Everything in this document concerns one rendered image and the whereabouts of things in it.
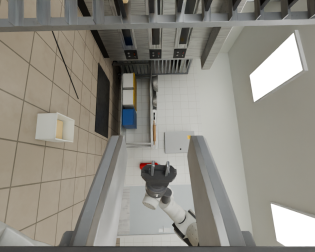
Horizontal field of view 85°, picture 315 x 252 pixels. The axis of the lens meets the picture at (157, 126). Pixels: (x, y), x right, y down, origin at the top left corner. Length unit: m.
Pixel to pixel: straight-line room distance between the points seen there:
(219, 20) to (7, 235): 0.84
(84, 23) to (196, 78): 4.30
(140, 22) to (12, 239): 0.69
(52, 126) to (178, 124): 3.22
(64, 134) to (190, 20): 1.53
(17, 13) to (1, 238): 0.67
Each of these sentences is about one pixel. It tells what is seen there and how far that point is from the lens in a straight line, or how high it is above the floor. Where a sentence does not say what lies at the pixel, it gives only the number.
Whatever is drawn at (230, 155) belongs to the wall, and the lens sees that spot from 4.53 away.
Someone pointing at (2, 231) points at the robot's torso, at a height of 0.61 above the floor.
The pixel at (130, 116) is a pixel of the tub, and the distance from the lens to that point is 3.73.
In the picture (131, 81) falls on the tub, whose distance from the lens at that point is 4.03.
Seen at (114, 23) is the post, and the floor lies 0.83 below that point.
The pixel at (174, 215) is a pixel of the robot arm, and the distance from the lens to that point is 0.88.
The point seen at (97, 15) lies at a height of 0.77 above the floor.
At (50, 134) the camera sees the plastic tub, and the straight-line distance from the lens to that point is 1.60.
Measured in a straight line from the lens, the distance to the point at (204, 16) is 0.67.
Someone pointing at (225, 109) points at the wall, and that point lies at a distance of 4.73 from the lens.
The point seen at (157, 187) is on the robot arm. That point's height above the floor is 0.96.
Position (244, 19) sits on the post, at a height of 1.27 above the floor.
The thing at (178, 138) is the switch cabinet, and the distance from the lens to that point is 4.05.
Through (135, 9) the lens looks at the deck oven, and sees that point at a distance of 2.70.
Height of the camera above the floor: 0.96
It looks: level
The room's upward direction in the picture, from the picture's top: 88 degrees clockwise
